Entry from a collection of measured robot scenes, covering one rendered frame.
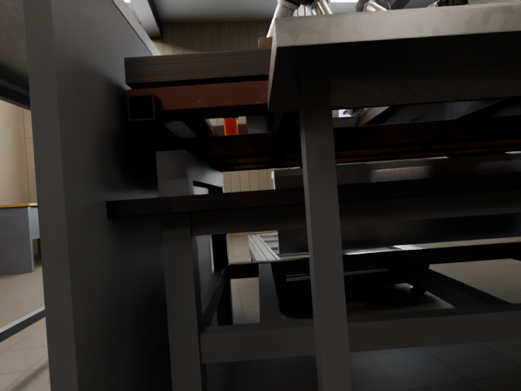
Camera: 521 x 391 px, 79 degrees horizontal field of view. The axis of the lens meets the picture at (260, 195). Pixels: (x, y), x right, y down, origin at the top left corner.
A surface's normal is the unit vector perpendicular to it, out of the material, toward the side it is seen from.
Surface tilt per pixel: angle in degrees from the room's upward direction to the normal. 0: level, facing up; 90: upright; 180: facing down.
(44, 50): 90
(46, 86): 90
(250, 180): 90
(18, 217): 90
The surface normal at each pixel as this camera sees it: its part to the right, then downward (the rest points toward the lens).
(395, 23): 0.01, 0.00
